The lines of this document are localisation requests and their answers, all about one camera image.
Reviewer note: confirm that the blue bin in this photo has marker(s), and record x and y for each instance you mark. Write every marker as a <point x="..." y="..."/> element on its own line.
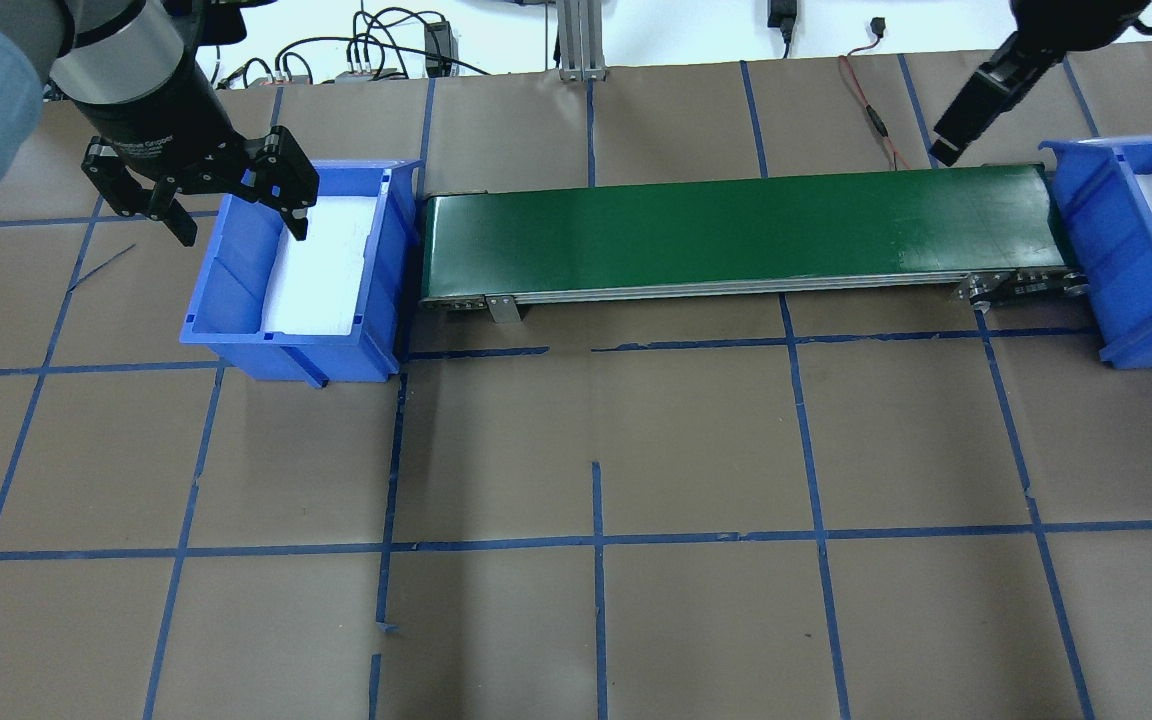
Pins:
<point x="1103" y="189"/>
<point x="321" y="310"/>

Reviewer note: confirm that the green conveyor belt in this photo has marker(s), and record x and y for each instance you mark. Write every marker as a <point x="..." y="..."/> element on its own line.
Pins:
<point x="992" y="233"/>

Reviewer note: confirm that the black power adapter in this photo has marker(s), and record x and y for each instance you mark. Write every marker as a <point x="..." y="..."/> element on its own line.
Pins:
<point x="439" y="49"/>

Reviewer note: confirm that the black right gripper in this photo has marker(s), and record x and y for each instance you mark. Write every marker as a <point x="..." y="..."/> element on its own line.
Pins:
<point x="976" y="106"/>

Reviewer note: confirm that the blue bin left side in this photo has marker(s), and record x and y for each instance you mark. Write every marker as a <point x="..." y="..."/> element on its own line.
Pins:
<point x="321" y="310"/>

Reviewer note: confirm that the blue bin right side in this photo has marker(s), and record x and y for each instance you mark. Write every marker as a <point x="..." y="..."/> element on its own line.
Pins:
<point x="1103" y="189"/>

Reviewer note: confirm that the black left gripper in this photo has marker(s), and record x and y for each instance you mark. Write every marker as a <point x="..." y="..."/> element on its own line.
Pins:
<point x="158" y="122"/>

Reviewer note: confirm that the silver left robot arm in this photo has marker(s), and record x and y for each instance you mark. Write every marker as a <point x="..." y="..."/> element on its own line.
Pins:
<point x="37" y="38"/>

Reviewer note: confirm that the aluminium frame post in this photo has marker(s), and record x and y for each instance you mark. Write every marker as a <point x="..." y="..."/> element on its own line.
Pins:
<point x="580" y="41"/>

